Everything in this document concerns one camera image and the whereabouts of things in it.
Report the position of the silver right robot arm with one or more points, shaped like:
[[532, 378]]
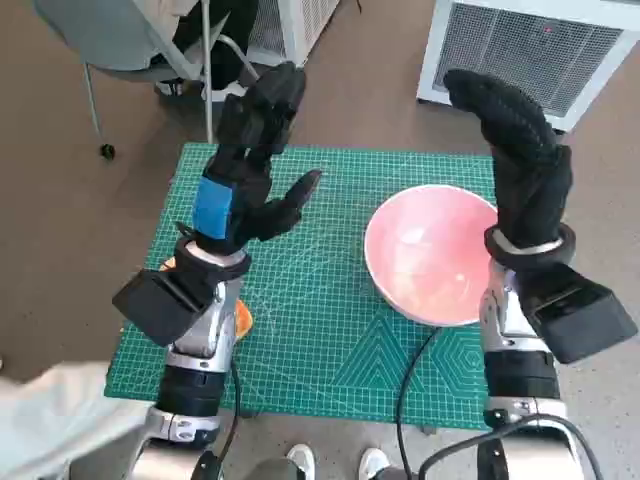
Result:
[[520, 370]]

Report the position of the large white mesh cabinet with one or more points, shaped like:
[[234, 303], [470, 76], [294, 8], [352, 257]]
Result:
[[525, 45]]

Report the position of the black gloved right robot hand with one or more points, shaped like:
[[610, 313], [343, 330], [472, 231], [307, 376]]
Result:
[[525, 190]]

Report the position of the small black device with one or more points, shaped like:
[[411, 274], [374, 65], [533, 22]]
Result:
[[210, 467]]

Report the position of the person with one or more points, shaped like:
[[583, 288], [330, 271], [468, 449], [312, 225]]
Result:
[[235, 15]]

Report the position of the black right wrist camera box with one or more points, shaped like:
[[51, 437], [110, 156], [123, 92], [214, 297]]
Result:
[[580, 320]]

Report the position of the green cutting mat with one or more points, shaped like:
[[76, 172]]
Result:
[[310, 300]]

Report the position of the small white mesh cabinet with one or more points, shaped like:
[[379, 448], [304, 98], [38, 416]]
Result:
[[295, 30]]

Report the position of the pink bowl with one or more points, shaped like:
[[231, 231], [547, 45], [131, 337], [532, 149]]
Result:
[[425, 250]]

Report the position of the dark table bracket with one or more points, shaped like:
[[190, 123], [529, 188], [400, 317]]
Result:
[[246, 414], [426, 429]]

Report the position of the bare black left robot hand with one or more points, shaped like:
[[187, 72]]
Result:
[[250, 200]]

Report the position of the white shoe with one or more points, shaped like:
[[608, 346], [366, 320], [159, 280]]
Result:
[[300, 457], [372, 460]]

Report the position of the light grey cloth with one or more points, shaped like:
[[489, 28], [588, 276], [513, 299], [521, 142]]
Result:
[[50, 425]]

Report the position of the grey chair with metal legs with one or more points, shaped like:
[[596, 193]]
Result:
[[115, 35]]

